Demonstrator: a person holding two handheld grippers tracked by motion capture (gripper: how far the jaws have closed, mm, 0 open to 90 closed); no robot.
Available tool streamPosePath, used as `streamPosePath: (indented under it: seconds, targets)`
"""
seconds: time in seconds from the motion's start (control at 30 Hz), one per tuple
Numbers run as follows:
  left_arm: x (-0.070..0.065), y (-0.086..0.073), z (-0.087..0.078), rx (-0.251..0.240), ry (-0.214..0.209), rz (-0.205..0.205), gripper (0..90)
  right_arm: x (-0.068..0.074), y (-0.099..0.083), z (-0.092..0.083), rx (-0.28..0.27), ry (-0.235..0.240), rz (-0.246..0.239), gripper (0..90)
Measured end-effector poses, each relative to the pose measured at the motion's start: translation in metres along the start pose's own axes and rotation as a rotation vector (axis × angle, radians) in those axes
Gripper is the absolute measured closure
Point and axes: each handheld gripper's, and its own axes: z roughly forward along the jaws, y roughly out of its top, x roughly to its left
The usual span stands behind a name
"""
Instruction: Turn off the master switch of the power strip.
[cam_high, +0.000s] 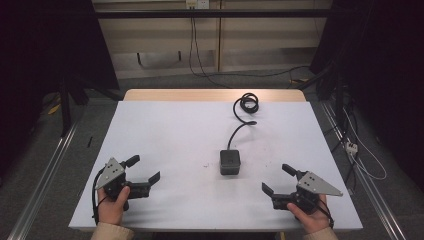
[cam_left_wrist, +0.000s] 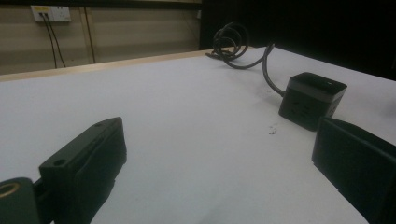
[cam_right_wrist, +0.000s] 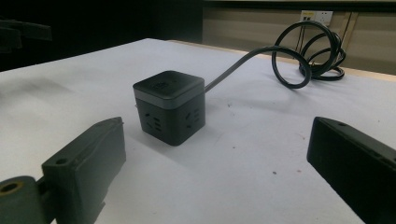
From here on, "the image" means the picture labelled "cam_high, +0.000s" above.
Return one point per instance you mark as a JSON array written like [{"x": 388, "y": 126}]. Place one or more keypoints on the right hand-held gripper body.
[{"x": 315, "y": 186}]

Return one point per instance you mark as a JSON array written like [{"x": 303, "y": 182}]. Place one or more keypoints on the white wall outlet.
[{"x": 197, "y": 3}]

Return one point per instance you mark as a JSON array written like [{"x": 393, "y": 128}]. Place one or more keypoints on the white table mat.
[{"x": 173, "y": 140}]

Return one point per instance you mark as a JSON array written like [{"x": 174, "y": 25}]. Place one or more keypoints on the dark curtain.
[
  {"x": 46, "y": 46},
  {"x": 383, "y": 66}
]

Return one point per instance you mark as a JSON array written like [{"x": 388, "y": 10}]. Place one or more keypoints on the person's left hand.
[{"x": 111, "y": 208}]

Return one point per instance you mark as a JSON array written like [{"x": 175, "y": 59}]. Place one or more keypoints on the black horizontal bar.
[{"x": 213, "y": 13}]

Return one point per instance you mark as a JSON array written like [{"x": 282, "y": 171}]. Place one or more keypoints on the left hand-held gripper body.
[{"x": 111, "y": 175}]

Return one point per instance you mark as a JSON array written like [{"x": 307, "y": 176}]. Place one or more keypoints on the person's right hand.
[{"x": 311, "y": 218}]

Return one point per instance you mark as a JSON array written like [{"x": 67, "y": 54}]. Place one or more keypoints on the metal floor rail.
[
  {"x": 376, "y": 200},
  {"x": 40, "y": 186}
]

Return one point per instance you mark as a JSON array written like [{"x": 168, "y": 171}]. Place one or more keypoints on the black metal stand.
[
  {"x": 66, "y": 103},
  {"x": 335, "y": 83}
]

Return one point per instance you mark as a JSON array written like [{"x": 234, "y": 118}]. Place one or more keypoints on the black power adapter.
[{"x": 230, "y": 163}]

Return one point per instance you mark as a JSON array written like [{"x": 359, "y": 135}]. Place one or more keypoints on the white power strip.
[{"x": 351, "y": 147}]

